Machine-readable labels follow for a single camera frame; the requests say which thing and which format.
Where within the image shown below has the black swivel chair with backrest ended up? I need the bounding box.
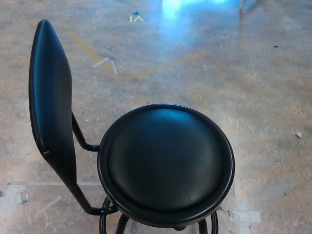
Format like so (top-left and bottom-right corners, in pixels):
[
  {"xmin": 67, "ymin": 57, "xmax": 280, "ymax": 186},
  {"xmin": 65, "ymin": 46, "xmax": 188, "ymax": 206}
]
[{"xmin": 28, "ymin": 19, "xmax": 236, "ymax": 234}]

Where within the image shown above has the white tape cross patch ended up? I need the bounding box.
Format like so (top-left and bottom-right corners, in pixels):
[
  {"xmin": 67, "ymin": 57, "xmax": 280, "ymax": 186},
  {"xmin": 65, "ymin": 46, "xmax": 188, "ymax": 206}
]
[{"xmin": 229, "ymin": 201, "xmax": 262, "ymax": 224}]

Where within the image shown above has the faded white diagonal tape strip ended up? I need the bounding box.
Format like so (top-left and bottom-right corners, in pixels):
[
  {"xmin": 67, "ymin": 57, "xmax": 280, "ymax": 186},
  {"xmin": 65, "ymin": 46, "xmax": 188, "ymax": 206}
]
[{"xmin": 34, "ymin": 195, "xmax": 63, "ymax": 217}]

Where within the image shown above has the worn white tape patch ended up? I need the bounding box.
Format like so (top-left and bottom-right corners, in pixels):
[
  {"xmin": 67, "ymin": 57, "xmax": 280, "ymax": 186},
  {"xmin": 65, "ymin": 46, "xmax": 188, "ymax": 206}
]
[{"xmin": 0, "ymin": 184, "xmax": 30, "ymax": 217}]

